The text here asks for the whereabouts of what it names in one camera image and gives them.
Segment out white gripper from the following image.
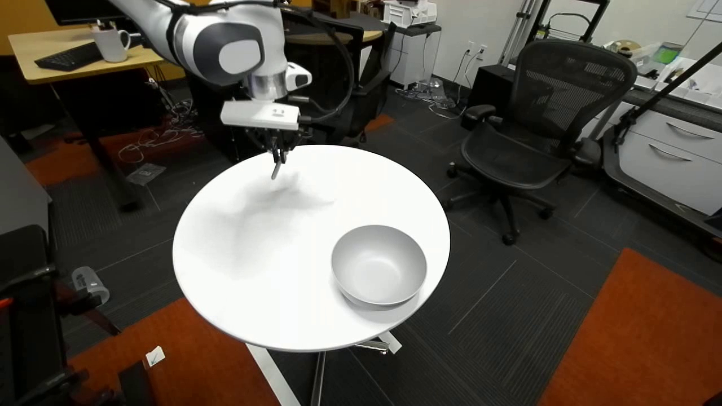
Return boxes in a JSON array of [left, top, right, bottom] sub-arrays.
[[219, 100, 303, 164]]

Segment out grey bowl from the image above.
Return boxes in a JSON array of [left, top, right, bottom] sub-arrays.
[[330, 223, 429, 308]]

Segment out white storage cabinet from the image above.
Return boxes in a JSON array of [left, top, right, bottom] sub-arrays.
[[386, 24, 444, 91]]

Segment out white mug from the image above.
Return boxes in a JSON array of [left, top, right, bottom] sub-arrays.
[[89, 20, 136, 65]]

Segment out black keyboard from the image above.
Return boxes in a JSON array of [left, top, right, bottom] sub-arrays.
[[32, 41, 107, 74]]

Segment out white table base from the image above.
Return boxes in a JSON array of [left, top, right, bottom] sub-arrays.
[[246, 329, 405, 406]]

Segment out wooden desk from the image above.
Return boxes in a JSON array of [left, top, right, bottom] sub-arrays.
[[7, 20, 166, 214]]

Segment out small white floor tag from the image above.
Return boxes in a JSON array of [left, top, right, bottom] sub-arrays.
[[143, 345, 168, 370]]

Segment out black mesh office chair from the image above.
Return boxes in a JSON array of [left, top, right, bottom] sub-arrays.
[[444, 38, 641, 249]]

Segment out black metal stand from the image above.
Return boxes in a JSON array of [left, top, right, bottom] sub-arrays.
[[0, 223, 122, 406]]

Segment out black kick scooter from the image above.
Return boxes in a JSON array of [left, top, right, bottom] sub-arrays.
[[598, 41, 722, 243]]

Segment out white drawer cabinet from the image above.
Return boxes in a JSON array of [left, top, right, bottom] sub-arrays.
[[615, 104, 722, 218]]

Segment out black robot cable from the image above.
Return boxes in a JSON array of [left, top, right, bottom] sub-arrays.
[[278, 4, 360, 127]]

